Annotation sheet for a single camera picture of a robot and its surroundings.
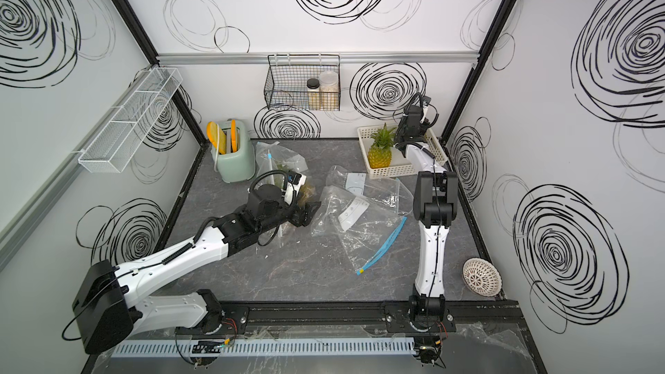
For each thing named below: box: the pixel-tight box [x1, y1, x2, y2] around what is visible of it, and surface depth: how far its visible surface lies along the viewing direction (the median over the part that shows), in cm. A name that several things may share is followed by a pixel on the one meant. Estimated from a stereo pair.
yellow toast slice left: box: [206, 121, 226, 155], surface depth 95 cm
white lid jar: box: [318, 70, 340, 111], surface depth 86 cm
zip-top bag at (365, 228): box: [311, 186, 408, 276], surface depth 86 cm
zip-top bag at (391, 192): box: [326, 165, 414, 215], surface depth 101 cm
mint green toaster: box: [210, 119, 257, 183], surface depth 99 cm
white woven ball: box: [462, 257, 504, 298], surface depth 81 cm
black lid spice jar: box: [306, 77, 321, 111], surface depth 87 cm
